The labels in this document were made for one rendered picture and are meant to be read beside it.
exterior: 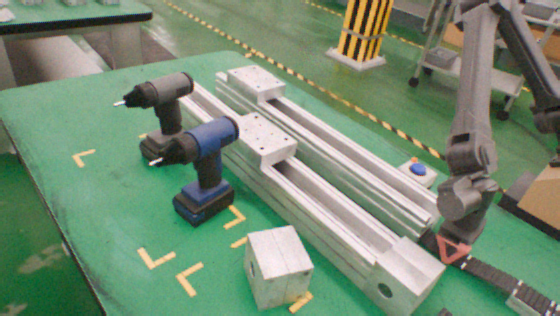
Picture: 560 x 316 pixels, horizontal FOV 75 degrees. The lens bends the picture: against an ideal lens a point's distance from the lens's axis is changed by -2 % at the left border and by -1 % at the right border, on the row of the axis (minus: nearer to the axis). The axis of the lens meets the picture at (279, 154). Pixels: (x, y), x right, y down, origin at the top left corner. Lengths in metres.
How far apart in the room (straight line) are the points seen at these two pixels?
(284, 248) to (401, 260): 0.21
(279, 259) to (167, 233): 0.27
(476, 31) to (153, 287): 0.83
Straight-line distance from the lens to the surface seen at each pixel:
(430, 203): 0.91
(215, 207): 0.82
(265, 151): 0.83
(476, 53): 0.89
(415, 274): 0.71
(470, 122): 0.81
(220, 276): 0.74
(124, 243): 0.81
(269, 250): 0.66
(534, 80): 1.12
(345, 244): 0.73
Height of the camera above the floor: 1.38
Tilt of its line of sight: 36 degrees down
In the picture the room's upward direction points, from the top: 10 degrees clockwise
